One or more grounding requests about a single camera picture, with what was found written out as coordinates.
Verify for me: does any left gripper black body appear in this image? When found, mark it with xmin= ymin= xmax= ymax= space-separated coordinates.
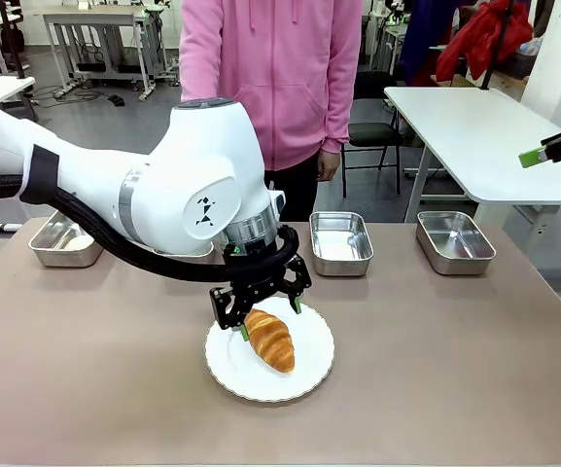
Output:
xmin=228 ymin=252 xmax=291 ymax=307

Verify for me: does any small white side table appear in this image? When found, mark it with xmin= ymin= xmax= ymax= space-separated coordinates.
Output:
xmin=0 ymin=75 xmax=37 ymax=123

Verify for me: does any white scalloped plate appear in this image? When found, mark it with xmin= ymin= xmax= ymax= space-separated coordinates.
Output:
xmin=204 ymin=296 xmax=335 ymax=404

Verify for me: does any person's left forearm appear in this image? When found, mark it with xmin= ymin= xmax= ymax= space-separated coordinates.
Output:
xmin=319 ymin=57 xmax=362 ymax=156

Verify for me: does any person's left hand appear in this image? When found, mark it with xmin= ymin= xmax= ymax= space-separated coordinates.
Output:
xmin=315 ymin=148 xmax=342 ymax=183

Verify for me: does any golden croissant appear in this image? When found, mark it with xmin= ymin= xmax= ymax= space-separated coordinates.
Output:
xmin=244 ymin=308 xmax=297 ymax=375

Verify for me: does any black corrugated cable conduit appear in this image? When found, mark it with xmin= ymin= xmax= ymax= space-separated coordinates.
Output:
xmin=0 ymin=173 xmax=301 ymax=284

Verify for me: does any red jacket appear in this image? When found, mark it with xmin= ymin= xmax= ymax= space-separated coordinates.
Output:
xmin=436 ymin=0 xmax=535 ymax=83

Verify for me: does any rectangular steel container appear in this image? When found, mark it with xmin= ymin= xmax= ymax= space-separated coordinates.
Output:
xmin=415 ymin=209 xmax=497 ymax=276
xmin=308 ymin=210 xmax=375 ymax=278
xmin=27 ymin=210 xmax=105 ymax=269
xmin=153 ymin=246 xmax=216 ymax=259

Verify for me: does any white background desk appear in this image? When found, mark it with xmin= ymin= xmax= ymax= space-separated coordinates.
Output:
xmin=41 ymin=3 xmax=177 ymax=102

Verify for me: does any person in pink hoodie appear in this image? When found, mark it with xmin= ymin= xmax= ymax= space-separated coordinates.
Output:
xmin=178 ymin=0 xmax=365 ymax=226

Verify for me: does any white round item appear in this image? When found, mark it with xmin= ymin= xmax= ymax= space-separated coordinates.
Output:
xmin=63 ymin=234 xmax=95 ymax=251

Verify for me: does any black stand pole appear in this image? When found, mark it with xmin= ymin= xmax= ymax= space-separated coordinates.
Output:
xmin=480 ymin=0 xmax=515 ymax=91

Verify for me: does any black folding chair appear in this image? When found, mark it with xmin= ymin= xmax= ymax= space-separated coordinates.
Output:
xmin=341 ymin=71 xmax=403 ymax=198

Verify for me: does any person's right forearm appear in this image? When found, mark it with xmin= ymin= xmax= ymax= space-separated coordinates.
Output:
xmin=179 ymin=28 xmax=222 ymax=103

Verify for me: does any blue cloth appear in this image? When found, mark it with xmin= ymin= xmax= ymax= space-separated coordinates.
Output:
xmin=398 ymin=0 xmax=461 ymax=88

